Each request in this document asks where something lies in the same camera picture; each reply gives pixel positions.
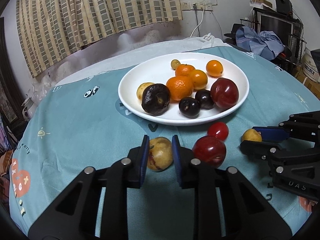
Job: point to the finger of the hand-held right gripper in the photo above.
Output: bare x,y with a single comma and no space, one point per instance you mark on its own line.
257,148
273,134

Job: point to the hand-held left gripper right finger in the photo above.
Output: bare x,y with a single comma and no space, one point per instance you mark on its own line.
176,162

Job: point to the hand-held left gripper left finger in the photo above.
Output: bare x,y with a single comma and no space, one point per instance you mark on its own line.
143,162

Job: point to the small yellow fruit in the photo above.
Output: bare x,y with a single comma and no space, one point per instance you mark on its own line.
251,135

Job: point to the striped yellow pepino melon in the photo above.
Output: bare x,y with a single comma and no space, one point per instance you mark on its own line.
160,155

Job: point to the dark purple plum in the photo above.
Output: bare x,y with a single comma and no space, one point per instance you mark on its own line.
189,107
205,99

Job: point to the wrinkled purple passion fruit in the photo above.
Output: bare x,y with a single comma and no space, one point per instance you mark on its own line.
156,100

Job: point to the large red plum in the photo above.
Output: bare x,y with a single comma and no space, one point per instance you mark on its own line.
224,93

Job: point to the yellow oval fruit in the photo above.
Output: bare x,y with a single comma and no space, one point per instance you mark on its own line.
141,90

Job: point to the large orange mandarin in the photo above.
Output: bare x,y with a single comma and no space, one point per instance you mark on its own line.
180,88

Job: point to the smooth round orange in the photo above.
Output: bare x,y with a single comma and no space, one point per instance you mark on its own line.
198,80

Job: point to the yellow-orange round fruit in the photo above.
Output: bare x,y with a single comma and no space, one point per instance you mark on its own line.
214,68

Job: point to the small orange mandarin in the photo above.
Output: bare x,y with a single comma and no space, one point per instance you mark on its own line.
184,70

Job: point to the white oval plate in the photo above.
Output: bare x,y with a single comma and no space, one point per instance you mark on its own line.
150,67

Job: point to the small yellow kumquat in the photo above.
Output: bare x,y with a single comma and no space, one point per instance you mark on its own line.
175,64

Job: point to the small red tomato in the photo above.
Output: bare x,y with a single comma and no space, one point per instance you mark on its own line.
218,130

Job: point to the teal printed tablecloth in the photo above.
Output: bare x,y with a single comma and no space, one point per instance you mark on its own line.
75,130

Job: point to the white bucket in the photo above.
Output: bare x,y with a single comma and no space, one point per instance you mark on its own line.
311,66

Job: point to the blue clothing pile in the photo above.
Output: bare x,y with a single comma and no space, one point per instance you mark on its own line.
260,41

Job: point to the black monitor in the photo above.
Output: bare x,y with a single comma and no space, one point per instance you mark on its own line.
276,28

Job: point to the black hat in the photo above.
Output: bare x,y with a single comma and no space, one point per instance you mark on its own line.
232,33

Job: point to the white cloth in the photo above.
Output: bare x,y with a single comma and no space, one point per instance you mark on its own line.
150,47

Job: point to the clear plastic bag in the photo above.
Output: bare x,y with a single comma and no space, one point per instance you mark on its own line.
42,87

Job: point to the white kettle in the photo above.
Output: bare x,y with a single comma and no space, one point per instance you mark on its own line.
30,107

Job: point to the black speaker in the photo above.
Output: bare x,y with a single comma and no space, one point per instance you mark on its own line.
283,4

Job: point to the cardboard box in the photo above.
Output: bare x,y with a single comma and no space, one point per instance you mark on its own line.
262,2

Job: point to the checked beige curtain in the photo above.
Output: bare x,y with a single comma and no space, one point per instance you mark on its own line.
87,17

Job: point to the white wall socket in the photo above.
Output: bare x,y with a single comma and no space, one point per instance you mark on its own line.
209,5
185,5
198,5

